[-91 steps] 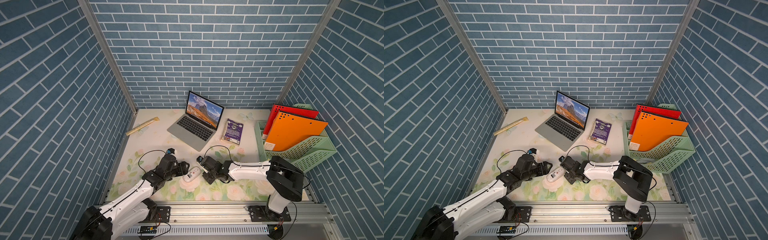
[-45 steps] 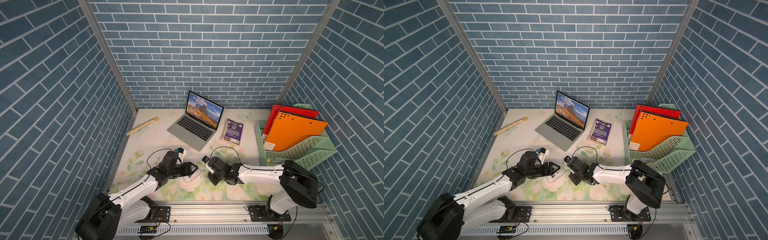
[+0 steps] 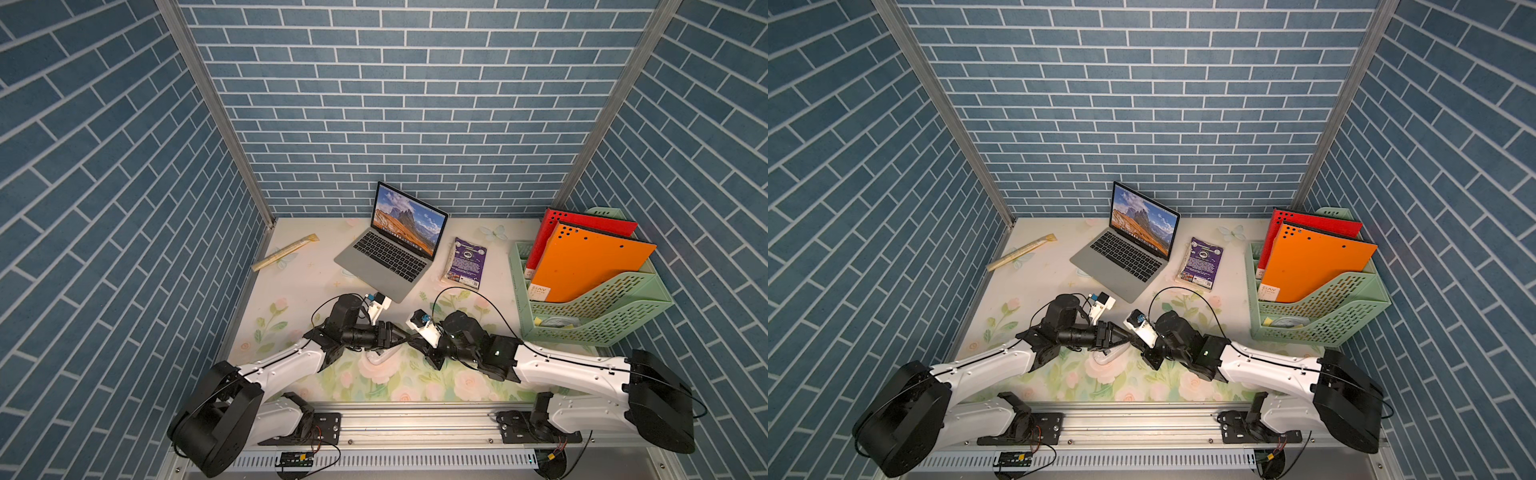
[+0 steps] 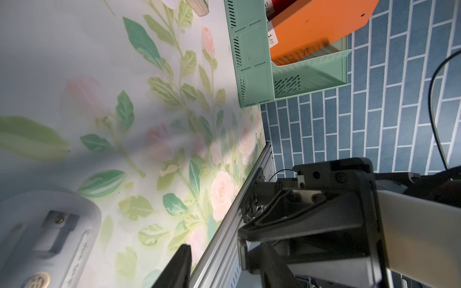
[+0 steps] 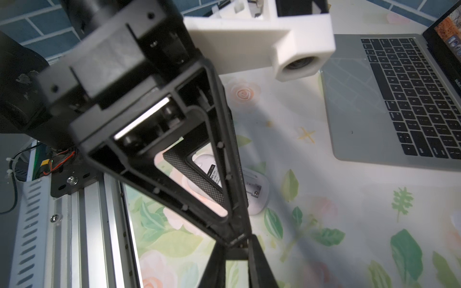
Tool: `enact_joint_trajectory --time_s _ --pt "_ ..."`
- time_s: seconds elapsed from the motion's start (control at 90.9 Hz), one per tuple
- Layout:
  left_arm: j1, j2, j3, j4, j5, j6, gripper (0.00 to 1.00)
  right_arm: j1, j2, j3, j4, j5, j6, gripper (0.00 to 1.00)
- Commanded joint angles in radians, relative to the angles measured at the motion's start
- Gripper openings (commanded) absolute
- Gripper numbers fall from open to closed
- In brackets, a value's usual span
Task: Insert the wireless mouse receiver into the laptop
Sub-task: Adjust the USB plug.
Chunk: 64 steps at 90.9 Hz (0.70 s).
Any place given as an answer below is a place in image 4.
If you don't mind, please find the silver wireless mouse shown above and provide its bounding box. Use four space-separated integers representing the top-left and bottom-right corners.
1 190 102 288

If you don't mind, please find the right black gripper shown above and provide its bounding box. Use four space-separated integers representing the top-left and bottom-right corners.
237 158 391 288

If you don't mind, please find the purple paperback book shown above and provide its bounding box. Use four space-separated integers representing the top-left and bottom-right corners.
185 0 210 17

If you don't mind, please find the green desk file organizer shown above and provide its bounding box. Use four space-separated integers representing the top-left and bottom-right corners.
224 1 352 108

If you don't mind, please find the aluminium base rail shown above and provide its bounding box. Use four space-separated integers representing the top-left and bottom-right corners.
190 142 274 288

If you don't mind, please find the orange file folder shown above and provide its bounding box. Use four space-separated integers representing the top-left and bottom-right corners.
268 0 378 66

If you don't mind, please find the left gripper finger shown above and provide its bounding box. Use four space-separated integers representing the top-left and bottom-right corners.
151 244 192 288

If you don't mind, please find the floral table mat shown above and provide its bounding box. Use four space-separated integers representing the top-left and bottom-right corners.
1 1 265 288

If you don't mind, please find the right black mount plate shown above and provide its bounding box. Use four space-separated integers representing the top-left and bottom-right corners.
240 168 277 224

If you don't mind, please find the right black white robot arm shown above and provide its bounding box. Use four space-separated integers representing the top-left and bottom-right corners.
238 158 461 288

